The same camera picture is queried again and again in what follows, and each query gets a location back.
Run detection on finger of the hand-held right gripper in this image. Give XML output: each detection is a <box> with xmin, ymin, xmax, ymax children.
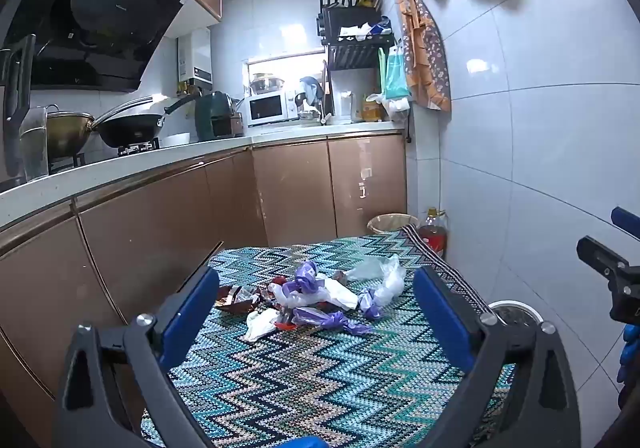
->
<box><xmin>576</xmin><ymin>236</ymin><xmax>630</xmax><ymax>281</ymax></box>
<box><xmin>610</xmin><ymin>207</ymin><xmax>640</xmax><ymax>231</ymax></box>

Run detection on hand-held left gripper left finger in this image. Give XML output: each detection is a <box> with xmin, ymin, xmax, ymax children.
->
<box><xmin>52</xmin><ymin>268</ymin><xmax>221</xmax><ymax>448</ymax></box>

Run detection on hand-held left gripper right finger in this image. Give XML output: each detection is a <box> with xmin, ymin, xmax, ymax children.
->
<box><xmin>412</xmin><ymin>267</ymin><xmax>582</xmax><ymax>448</ymax></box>

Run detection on dark red snack bag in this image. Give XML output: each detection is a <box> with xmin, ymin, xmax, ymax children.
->
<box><xmin>215</xmin><ymin>284</ymin><xmax>263</xmax><ymax>313</ymax></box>

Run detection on clear plastic bag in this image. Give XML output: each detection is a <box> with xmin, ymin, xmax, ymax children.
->
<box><xmin>347</xmin><ymin>255</ymin><xmax>407</xmax><ymax>306</ymax></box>

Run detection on purple plastic bag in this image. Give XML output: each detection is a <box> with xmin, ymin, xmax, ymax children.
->
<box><xmin>292</xmin><ymin>307</ymin><xmax>373</xmax><ymax>335</ymax></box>
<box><xmin>295</xmin><ymin>262</ymin><xmax>327</xmax><ymax>296</ymax></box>
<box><xmin>359</xmin><ymin>290</ymin><xmax>386</xmax><ymax>319</ymax></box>

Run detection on white-rimmed trash bin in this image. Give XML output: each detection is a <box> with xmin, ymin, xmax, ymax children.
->
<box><xmin>487</xmin><ymin>299</ymin><xmax>543</xmax><ymax>329</ymax></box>

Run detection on beige lined trash bin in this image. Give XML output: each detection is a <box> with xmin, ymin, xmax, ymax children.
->
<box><xmin>366</xmin><ymin>213</ymin><xmax>420</xmax><ymax>235</ymax></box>

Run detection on person's right hand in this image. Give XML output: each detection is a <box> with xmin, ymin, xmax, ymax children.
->
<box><xmin>617</xmin><ymin>325</ymin><xmax>640</xmax><ymax>411</ymax></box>

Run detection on cooking oil bottle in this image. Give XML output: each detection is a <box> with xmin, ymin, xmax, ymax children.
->
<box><xmin>417</xmin><ymin>208</ymin><xmax>448</xmax><ymax>261</ymax></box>

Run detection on brown base cabinets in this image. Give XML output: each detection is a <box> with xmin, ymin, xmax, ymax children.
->
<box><xmin>0</xmin><ymin>132</ymin><xmax>408</xmax><ymax>448</ymax></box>

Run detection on zigzag woven mat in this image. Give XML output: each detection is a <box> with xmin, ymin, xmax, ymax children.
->
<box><xmin>141</xmin><ymin>224</ymin><xmax>518</xmax><ymax>448</ymax></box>

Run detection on white kitchen countertop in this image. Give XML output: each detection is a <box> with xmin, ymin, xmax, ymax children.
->
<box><xmin>0</xmin><ymin>120</ymin><xmax>405</xmax><ymax>231</ymax></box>

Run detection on gas stove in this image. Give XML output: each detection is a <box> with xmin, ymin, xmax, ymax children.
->
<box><xmin>47</xmin><ymin>138</ymin><xmax>161</xmax><ymax>173</ymax></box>

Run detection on black wok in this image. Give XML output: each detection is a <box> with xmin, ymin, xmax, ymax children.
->
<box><xmin>95</xmin><ymin>92</ymin><xmax>201</xmax><ymax>149</ymax></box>

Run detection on green air fryer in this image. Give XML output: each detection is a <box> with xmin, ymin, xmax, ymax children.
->
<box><xmin>194</xmin><ymin>91</ymin><xmax>233</xmax><ymax>141</ymax></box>

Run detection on small white plastic bag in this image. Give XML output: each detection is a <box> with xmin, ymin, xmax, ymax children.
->
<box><xmin>382</xmin><ymin>95</ymin><xmax>413</xmax><ymax>121</ymax></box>

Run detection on white microwave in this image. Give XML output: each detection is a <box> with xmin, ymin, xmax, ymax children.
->
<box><xmin>243</xmin><ymin>90</ymin><xmax>300</xmax><ymax>127</ymax></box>

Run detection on yellow food packet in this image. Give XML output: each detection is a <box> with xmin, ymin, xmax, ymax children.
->
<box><xmin>361</xmin><ymin>95</ymin><xmax>386</xmax><ymax>123</ymax></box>

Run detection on steel jug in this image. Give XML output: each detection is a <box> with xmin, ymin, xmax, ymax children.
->
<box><xmin>20</xmin><ymin>105</ymin><xmax>51</xmax><ymax>181</ymax></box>

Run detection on steel steamer pot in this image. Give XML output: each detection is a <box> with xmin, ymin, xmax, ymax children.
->
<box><xmin>249</xmin><ymin>72</ymin><xmax>286</xmax><ymax>96</ymax></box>

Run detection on teal shopping bag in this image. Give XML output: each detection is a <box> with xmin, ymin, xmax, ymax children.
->
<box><xmin>378</xmin><ymin>46</ymin><xmax>412</xmax><ymax>101</ymax></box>

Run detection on grey hanging cloth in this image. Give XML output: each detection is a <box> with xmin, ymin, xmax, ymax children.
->
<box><xmin>299</xmin><ymin>76</ymin><xmax>323</xmax><ymax>104</ymax></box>

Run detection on orange patterned apron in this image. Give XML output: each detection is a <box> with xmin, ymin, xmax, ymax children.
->
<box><xmin>397</xmin><ymin>0</ymin><xmax>452</xmax><ymax>113</ymax></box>

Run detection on white water heater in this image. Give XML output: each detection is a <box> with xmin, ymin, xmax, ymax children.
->
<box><xmin>176</xmin><ymin>26</ymin><xmax>212</xmax><ymax>83</ymax></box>

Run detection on black dish rack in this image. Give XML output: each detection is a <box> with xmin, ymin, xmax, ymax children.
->
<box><xmin>315</xmin><ymin>0</ymin><xmax>396</xmax><ymax>71</ymax></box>

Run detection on black range hood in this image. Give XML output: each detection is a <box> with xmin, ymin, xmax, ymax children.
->
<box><xmin>0</xmin><ymin>0</ymin><xmax>193</xmax><ymax>93</ymax></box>

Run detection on golden long-handled pot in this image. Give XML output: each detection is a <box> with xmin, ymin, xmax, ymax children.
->
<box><xmin>45</xmin><ymin>96</ymin><xmax>153</xmax><ymax>159</ymax></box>

